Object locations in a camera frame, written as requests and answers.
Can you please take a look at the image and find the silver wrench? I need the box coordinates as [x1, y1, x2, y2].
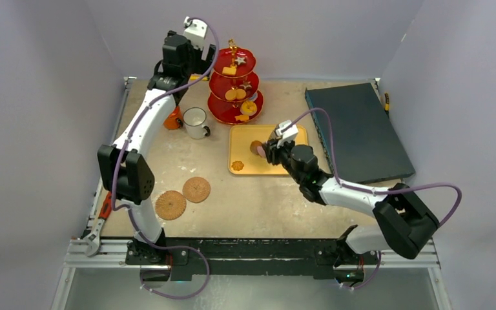
[83, 192, 112, 257]

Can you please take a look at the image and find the yellow screwdriver by wall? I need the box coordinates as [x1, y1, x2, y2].
[189, 75, 209, 81]

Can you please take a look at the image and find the yellow handled screwdriver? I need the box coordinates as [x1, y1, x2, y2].
[384, 92, 390, 116]

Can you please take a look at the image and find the yellow serving tray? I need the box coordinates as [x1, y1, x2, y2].
[228, 125, 288, 176]

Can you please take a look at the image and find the white star cookie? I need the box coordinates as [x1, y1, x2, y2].
[234, 56, 247, 67]

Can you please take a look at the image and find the brown star cookie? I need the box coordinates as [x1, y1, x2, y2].
[239, 80, 252, 91]

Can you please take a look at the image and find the flower shaped cookie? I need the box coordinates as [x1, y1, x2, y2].
[231, 160, 245, 171]

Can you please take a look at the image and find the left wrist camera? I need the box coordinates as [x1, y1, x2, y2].
[183, 16, 208, 50]

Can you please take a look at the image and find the black base frame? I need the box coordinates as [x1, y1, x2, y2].
[125, 236, 377, 281]

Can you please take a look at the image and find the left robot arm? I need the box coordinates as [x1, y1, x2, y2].
[97, 27, 218, 264]

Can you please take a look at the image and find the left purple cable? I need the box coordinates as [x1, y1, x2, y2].
[110, 17, 221, 300]

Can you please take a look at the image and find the white ribbed mug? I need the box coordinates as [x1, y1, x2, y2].
[183, 107, 211, 140]

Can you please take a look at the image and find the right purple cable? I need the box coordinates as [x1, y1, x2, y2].
[282, 107, 463, 292]

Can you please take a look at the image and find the purple cable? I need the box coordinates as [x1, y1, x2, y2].
[282, 107, 463, 292]
[110, 17, 221, 300]

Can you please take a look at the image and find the red three-tier cake stand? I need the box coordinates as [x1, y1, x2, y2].
[207, 39, 264, 125]

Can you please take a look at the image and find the square cracker biscuit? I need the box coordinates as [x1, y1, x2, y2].
[222, 66, 237, 76]

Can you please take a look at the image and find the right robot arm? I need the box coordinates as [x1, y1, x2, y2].
[251, 140, 439, 263]

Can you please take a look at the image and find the orange fish shaped cookie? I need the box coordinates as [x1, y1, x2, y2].
[235, 114, 250, 123]

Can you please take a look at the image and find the yellow iced donut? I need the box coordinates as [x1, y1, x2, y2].
[240, 100, 258, 117]

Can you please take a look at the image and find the round orange cookie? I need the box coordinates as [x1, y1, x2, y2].
[225, 88, 235, 101]
[235, 88, 247, 100]

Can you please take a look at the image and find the orange mug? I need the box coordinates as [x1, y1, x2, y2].
[163, 107, 183, 130]

